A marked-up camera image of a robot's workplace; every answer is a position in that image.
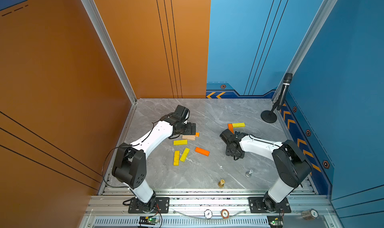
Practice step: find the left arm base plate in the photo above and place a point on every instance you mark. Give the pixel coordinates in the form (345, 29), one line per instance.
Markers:
(160, 204)

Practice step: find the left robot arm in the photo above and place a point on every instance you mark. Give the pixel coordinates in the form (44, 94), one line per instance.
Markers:
(130, 165)

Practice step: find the yellow block horizontal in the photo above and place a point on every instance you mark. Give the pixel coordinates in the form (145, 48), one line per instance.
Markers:
(180, 142)

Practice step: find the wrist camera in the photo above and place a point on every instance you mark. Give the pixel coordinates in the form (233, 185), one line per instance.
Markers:
(227, 136)
(182, 112)

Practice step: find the beige block centre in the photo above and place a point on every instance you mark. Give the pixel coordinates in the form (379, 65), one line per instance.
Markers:
(189, 137)

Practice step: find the right green circuit board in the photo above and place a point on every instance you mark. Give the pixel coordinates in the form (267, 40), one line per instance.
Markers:
(275, 222)

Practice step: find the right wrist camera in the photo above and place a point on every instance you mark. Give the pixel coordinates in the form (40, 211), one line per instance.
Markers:
(227, 136)

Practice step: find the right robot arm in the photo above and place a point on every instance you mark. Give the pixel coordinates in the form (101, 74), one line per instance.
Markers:
(292, 165)

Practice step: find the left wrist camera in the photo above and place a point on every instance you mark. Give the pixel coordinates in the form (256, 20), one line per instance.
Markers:
(182, 112)

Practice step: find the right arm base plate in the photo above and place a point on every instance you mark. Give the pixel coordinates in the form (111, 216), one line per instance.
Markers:
(255, 204)

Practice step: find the silver weight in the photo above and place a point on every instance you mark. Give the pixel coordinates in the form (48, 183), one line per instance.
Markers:
(249, 173)

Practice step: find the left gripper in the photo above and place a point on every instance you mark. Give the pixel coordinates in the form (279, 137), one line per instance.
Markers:
(189, 129)

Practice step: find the white round token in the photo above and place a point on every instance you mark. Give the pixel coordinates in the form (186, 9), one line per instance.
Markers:
(208, 214)

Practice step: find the green circuit board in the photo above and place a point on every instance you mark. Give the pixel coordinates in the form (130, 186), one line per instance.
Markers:
(148, 221)
(275, 222)

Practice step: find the yellow block tilted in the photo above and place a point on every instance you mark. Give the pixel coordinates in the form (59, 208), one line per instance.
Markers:
(184, 155)

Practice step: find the copper round token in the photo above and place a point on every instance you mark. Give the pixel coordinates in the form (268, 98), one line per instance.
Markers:
(225, 214)

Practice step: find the brass weight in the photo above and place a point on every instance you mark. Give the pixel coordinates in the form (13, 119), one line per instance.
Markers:
(221, 183)

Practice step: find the yellow block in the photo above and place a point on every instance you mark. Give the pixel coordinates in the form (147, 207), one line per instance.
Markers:
(176, 158)
(184, 155)
(238, 125)

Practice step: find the black microphone on stand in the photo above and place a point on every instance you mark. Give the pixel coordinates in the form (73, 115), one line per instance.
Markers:
(269, 116)

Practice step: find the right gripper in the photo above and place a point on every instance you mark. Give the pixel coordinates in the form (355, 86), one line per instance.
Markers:
(238, 156)

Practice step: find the left green circuit board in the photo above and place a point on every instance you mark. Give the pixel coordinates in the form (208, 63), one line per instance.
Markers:
(148, 221)

